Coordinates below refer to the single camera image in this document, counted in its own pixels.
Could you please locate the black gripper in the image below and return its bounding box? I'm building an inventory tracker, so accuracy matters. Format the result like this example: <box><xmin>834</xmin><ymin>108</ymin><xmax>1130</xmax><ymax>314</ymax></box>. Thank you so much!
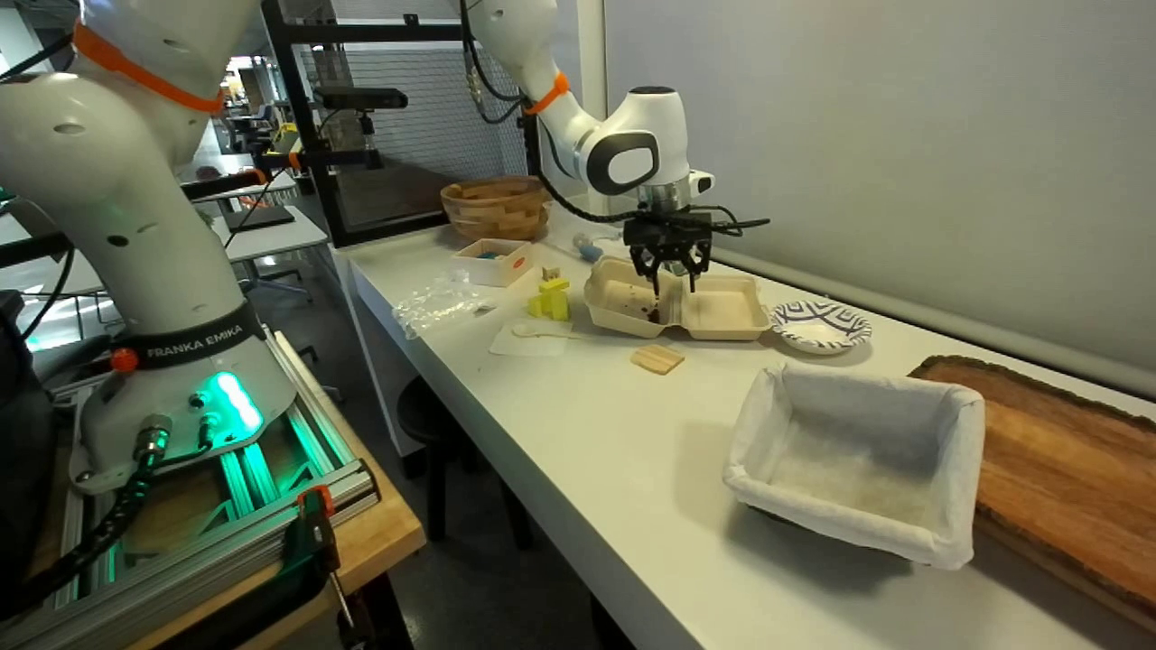
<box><xmin>622</xmin><ymin>204</ymin><xmax>723</xmax><ymax>298</ymax></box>

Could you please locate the beige takeaway clamshell pack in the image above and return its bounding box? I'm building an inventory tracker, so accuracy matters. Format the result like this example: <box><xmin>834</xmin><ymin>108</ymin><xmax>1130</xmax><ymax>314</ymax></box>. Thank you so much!
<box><xmin>582</xmin><ymin>253</ymin><xmax>774</xmax><ymax>343</ymax></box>

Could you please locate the small beige wooden block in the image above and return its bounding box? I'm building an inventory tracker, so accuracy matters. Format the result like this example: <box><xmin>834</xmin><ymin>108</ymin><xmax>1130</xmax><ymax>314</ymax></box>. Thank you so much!
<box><xmin>633</xmin><ymin>343</ymin><xmax>691</xmax><ymax>380</ymax></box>

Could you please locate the aluminium robot base stand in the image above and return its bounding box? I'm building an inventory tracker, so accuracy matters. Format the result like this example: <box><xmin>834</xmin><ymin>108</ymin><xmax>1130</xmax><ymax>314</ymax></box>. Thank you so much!
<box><xmin>0</xmin><ymin>320</ymin><xmax>378</xmax><ymax>650</ymax></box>

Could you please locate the yellow toy figure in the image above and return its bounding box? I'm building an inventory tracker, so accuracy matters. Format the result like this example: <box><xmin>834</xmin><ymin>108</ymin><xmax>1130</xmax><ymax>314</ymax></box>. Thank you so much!
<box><xmin>523</xmin><ymin>264</ymin><xmax>574</xmax><ymax>326</ymax></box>

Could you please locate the small wooden box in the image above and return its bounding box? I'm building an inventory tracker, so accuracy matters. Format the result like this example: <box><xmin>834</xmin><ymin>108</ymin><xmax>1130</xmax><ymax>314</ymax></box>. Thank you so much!
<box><xmin>461</xmin><ymin>233</ymin><xmax>543</xmax><ymax>288</ymax></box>

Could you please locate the woven wicker basket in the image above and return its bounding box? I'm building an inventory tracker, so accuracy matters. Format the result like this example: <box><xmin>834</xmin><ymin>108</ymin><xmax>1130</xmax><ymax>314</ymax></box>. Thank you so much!
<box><xmin>436</xmin><ymin>175</ymin><xmax>554</xmax><ymax>245</ymax></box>

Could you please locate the clear plastic bag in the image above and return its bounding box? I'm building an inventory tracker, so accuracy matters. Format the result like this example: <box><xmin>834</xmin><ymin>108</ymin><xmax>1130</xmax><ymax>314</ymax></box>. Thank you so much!
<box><xmin>391</xmin><ymin>266</ymin><xmax>497</xmax><ymax>338</ymax></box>

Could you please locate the white cloth-lined basket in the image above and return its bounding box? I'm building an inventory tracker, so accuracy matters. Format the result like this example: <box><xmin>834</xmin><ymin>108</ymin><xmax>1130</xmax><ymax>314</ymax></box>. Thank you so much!
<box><xmin>723</xmin><ymin>361</ymin><xmax>989</xmax><ymax>574</ymax></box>

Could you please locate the wooden workbench top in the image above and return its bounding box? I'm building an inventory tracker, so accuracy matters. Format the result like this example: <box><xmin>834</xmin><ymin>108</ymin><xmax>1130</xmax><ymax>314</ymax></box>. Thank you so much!
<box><xmin>118</xmin><ymin>429</ymin><xmax>428</xmax><ymax>650</ymax></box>

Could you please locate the brown wooden tray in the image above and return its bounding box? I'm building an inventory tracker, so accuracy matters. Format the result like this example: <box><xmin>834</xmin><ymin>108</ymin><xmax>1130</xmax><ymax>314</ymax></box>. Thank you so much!
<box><xmin>910</xmin><ymin>353</ymin><xmax>1156</xmax><ymax>631</ymax></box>

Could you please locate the green orange clamp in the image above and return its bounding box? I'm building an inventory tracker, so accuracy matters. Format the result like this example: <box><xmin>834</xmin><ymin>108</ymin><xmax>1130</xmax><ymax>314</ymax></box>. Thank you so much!
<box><xmin>277</xmin><ymin>483</ymin><xmax>363</xmax><ymax>634</ymax></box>

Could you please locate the black metal shelf frame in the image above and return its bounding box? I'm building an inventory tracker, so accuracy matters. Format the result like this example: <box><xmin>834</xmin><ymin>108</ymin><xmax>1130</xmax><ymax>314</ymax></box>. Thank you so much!
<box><xmin>260</xmin><ymin>0</ymin><xmax>543</xmax><ymax>247</ymax></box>

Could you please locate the thick black base cable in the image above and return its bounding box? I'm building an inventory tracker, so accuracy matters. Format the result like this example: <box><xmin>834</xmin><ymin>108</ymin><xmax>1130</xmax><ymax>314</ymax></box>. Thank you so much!
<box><xmin>0</xmin><ymin>411</ymin><xmax>172</xmax><ymax>622</ymax></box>

